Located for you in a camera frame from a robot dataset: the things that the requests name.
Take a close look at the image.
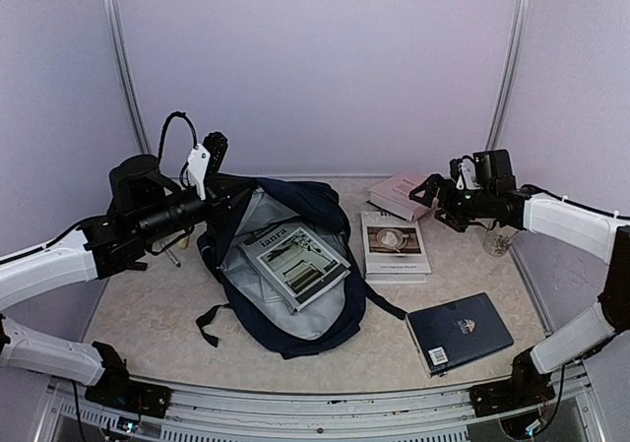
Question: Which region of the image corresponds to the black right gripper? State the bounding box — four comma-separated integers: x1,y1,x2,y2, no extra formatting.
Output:
409,172,496,231

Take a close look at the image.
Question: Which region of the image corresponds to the pink booklet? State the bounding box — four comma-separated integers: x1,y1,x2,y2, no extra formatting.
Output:
368,173,435,221

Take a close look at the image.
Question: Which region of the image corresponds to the white book with photo cover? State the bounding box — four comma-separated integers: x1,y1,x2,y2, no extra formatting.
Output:
360,211,432,285

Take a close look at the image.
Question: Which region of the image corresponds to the grey book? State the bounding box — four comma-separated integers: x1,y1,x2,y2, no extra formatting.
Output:
238,221,350,313

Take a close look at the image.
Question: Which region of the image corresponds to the dark blue notebook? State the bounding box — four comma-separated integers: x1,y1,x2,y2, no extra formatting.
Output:
406,292,514,378

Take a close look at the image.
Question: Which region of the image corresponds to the navy blue student backpack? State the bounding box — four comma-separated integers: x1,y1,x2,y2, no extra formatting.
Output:
197,173,407,359

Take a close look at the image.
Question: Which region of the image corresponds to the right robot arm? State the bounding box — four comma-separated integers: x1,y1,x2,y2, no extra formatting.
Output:
409,149,629,407

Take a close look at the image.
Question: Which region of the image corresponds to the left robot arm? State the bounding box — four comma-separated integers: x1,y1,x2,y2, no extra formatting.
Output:
1,147,256,408

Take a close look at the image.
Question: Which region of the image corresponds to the yellow highlighter marker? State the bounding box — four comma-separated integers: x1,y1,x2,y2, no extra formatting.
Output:
178,236,190,250

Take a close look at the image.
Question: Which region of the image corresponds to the clear ballpoint pen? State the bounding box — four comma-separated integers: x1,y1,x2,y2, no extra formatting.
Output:
165,250,181,268

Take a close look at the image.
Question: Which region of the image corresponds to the floral ceramic mug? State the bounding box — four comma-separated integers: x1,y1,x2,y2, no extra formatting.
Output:
482,220,519,257

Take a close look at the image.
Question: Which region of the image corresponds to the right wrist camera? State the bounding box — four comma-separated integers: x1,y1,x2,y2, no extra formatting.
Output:
449,156,479,191

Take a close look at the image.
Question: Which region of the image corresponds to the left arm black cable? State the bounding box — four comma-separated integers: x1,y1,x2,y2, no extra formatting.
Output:
156,111,204,160

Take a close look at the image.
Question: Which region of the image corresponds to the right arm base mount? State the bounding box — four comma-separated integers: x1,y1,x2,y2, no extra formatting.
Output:
470,349,556,417

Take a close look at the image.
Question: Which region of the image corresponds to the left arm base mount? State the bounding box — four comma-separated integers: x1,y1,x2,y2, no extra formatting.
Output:
85,341,171,419

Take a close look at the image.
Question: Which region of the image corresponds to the aluminium corner post right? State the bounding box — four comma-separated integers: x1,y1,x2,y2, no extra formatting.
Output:
475,0,532,150

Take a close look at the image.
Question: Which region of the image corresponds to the aluminium corner post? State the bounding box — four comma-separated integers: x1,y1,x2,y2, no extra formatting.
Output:
475,0,532,150
102,0,154,154

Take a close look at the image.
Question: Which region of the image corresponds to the aluminium front rail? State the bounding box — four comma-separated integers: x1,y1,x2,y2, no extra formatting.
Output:
33,367,606,442

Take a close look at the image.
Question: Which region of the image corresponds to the aluminium corner post left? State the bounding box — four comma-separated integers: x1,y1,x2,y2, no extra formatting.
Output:
102,0,154,154

